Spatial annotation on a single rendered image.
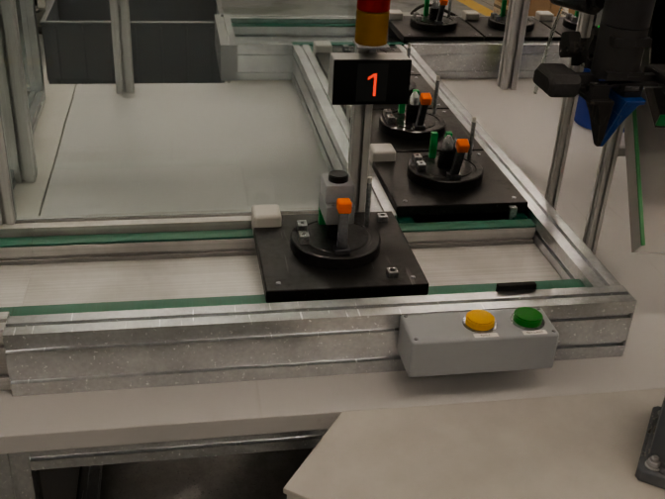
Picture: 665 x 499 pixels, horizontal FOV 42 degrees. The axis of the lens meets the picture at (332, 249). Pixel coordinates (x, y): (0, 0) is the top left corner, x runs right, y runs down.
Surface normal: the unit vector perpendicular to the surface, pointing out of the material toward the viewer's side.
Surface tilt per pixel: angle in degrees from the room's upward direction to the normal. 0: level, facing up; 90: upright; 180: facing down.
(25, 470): 90
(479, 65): 90
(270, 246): 0
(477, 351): 90
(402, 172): 0
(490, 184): 0
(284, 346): 90
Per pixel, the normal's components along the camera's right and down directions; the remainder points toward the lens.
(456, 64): 0.17, 0.48
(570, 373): 0.05, -0.87
